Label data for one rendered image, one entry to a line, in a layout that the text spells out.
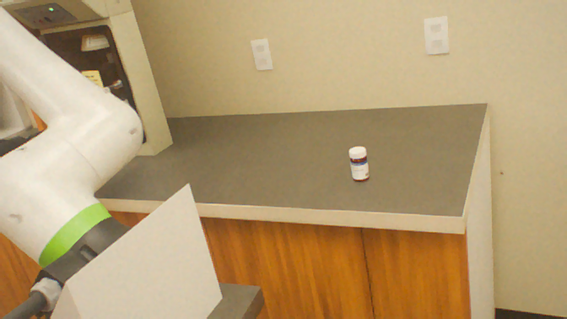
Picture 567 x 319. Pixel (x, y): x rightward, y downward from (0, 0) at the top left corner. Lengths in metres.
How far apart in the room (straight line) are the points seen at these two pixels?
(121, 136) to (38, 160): 0.13
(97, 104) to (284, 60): 1.07
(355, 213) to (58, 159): 0.62
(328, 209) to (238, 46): 0.97
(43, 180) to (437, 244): 0.79
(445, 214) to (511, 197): 0.81
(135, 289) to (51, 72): 0.40
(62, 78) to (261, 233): 0.64
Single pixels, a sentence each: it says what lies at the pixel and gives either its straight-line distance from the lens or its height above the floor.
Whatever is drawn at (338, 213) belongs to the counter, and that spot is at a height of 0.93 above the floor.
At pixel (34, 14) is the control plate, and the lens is 1.79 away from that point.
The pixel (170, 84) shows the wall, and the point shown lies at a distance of 2.17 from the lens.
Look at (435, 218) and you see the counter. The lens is 1.08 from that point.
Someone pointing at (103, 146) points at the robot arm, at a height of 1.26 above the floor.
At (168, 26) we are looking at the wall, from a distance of 2.09.
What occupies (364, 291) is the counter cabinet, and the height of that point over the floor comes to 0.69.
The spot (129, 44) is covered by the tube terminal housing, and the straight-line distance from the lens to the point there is 1.72.
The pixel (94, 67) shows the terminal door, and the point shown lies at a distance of 1.76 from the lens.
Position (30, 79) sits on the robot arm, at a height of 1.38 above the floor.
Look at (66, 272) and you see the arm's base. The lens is 0.78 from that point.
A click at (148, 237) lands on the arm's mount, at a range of 0.76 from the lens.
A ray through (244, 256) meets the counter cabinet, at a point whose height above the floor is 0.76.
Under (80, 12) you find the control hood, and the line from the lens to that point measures 1.67.
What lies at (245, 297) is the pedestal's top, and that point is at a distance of 0.93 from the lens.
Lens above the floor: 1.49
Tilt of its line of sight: 23 degrees down
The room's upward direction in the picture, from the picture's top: 12 degrees counter-clockwise
